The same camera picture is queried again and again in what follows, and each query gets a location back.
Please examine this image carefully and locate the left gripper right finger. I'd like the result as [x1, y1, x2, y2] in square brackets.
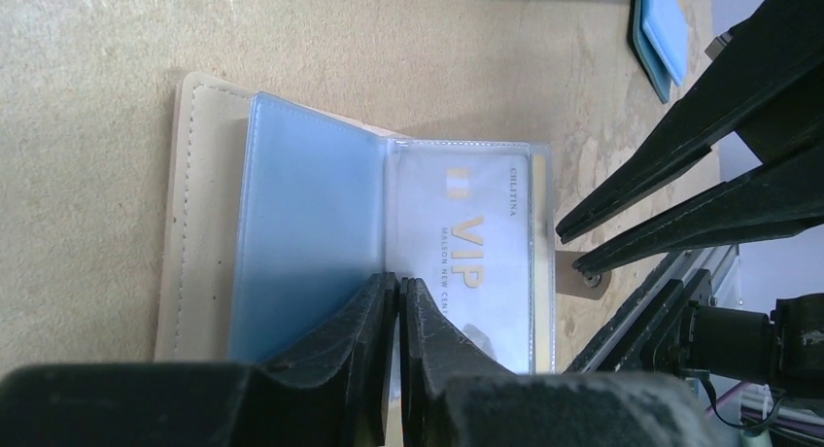
[398, 278, 514, 446]

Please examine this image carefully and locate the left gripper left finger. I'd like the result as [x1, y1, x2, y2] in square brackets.
[257, 273, 399, 446]

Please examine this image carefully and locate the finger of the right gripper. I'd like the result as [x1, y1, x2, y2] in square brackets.
[556, 0, 823, 243]
[573, 163, 823, 276]

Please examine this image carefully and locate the white VIP card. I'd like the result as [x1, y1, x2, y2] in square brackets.
[386, 152, 532, 373]

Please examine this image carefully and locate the beige snap card holder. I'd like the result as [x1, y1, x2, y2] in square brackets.
[154, 72, 573, 373]

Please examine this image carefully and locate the blue card holder front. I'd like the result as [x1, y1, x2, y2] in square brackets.
[629, 0, 689, 103]

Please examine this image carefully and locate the aluminium frame rail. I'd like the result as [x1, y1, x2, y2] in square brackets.
[566, 245, 739, 372]

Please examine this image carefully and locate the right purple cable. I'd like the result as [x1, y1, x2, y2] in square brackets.
[704, 379, 824, 447]

